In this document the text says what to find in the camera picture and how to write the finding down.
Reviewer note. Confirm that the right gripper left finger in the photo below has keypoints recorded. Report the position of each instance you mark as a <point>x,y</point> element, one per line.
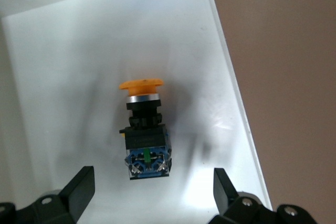
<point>78,195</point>

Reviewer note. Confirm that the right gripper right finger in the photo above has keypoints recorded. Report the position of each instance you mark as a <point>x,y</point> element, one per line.
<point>224,195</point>

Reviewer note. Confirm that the orange mushroom push button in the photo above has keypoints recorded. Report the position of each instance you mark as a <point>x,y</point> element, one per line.
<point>147,145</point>

